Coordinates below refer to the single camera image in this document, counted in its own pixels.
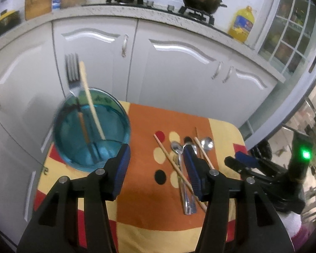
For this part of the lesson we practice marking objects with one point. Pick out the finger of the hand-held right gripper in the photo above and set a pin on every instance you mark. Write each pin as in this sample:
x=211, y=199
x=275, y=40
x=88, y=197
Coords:
x=246, y=158
x=237, y=166

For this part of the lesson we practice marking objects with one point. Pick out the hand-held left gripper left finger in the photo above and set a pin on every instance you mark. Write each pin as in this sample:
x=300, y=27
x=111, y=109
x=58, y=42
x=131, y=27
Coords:
x=122, y=168

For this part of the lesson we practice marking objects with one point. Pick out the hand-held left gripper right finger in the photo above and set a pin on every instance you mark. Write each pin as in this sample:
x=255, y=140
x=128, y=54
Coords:
x=192, y=171

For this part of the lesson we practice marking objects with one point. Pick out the light wooden chopstick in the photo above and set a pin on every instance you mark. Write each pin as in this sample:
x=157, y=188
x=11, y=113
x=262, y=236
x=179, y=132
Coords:
x=168, y=155
x=204, y=152
x=196, y=131
x=92, y=102

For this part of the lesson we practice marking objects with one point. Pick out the silver spoon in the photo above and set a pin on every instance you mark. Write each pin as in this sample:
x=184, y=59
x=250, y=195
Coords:
x=176, y=147
x=207, y=143

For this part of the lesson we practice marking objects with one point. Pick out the silver table knife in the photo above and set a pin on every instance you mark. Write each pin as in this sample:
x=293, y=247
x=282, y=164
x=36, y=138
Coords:
x=193, y=207

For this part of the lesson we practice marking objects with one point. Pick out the orange yellow patterned tablecloth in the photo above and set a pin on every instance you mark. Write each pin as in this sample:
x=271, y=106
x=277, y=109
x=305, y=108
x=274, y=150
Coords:
x=147, y=203

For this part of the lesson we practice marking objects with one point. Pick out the white cabinet door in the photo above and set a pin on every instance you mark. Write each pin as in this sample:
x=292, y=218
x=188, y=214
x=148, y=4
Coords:
x=100, y=66
x=21, y=71
x=8, y=176
x=250, y=102
x=173, y=84

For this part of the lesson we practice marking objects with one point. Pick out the silver fork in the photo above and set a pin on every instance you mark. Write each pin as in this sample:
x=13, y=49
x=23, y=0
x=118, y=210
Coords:
x=72, y=79

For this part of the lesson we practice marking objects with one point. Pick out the white framed glass door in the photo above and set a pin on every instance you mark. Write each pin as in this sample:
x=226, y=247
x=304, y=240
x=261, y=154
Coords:
x=287, y=31

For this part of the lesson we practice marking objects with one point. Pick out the yellow cooking oil bottle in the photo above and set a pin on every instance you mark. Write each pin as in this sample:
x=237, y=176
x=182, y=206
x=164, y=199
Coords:
x=242, y=25

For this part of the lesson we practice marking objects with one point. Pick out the black gas stove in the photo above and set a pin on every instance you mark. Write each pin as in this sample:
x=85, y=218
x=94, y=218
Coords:
x=197, y=15

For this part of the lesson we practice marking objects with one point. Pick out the wooden cutting board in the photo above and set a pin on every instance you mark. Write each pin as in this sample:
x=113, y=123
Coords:
x=39, y=2

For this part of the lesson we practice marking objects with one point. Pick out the black casserole yellow lid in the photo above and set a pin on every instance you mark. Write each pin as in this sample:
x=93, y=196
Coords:
x=5, y=23

